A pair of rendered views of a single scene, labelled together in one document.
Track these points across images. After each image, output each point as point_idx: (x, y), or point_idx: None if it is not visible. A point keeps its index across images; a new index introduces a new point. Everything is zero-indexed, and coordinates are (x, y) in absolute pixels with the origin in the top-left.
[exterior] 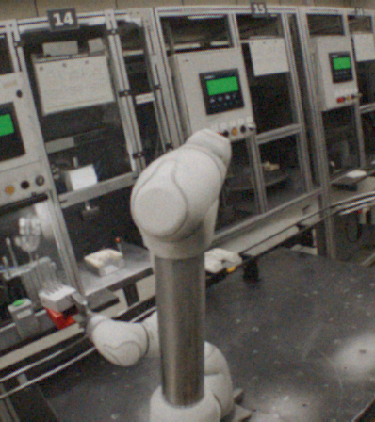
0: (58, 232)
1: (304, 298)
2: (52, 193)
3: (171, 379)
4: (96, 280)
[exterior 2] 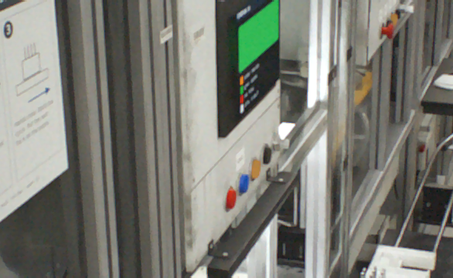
0: (271, 249)
1: None
2: (274, 167)
3: None
4: None
